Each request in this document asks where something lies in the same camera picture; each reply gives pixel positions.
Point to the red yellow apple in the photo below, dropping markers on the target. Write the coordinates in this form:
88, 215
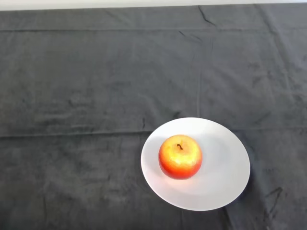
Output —
180, 158

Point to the black cloth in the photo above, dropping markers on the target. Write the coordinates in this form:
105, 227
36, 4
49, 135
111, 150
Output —
120, 72

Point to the white round plate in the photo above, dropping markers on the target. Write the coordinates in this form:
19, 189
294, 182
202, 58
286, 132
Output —
223, 167

